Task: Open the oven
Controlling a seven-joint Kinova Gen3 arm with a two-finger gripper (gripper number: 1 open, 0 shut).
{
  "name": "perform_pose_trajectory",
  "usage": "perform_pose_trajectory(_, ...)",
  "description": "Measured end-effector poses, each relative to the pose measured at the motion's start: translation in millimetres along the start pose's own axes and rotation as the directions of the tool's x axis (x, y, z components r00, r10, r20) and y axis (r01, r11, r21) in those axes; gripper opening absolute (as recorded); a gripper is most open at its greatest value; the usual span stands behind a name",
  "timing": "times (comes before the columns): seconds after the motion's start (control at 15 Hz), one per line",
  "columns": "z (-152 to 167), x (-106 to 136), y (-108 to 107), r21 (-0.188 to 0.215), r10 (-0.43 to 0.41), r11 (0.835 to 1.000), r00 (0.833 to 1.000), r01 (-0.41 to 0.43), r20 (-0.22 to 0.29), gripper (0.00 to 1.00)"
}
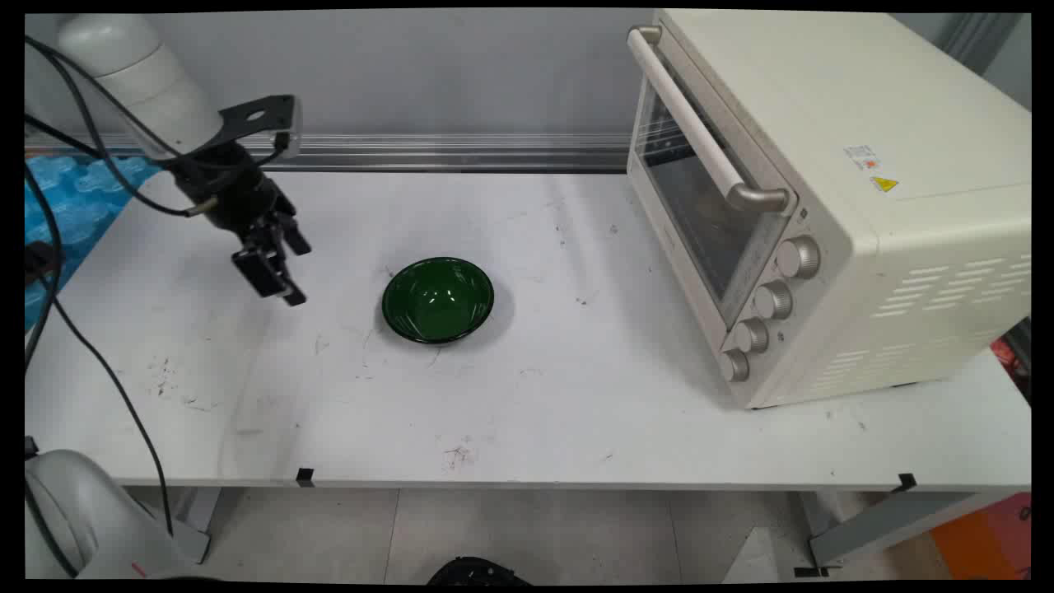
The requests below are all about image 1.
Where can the blue bubble wrap sheet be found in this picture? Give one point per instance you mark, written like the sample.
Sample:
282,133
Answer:
78,206

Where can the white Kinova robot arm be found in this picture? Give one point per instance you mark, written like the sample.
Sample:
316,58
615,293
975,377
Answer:
140,74

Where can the orange box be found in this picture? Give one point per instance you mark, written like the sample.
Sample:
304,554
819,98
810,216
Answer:
984,539

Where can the yellow warning sticker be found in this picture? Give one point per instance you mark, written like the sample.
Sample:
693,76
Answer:
883,184

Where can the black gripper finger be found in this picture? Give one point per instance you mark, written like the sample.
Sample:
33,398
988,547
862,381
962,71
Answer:
265,272
292,235

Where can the black tape marker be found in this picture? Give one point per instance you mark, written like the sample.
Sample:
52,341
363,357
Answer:
305,477
907,483

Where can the grey table leg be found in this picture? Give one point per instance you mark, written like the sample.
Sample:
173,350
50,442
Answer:
193,527
889,527

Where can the cream toaster oven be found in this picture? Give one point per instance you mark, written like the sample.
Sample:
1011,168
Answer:
889,272

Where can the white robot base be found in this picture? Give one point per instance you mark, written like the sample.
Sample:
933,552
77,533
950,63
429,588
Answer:
74,519

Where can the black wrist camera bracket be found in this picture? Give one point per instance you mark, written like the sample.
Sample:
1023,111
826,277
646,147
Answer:
255,114

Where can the silver oven knob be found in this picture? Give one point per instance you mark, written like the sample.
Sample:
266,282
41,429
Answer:
751,336
772,300
797,257
734,365

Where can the red item beside table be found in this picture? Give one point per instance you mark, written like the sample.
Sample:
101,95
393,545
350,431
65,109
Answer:
1013,362

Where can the white label sticker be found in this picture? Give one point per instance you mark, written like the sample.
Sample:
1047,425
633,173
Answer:
861,156

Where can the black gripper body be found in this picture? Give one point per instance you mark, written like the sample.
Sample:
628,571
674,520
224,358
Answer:
230,193

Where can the black round floor object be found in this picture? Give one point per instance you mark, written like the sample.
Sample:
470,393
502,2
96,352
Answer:
478,572

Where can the dark green bowl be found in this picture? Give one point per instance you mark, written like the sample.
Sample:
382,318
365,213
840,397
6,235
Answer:
438,301

